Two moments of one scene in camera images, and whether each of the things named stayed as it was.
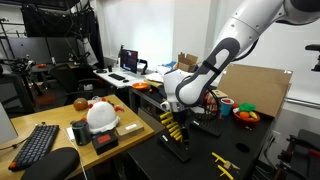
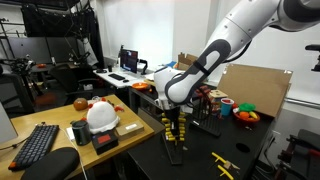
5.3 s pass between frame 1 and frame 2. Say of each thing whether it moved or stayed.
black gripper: moved
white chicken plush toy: stayed
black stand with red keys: stayed
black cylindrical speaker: stayed
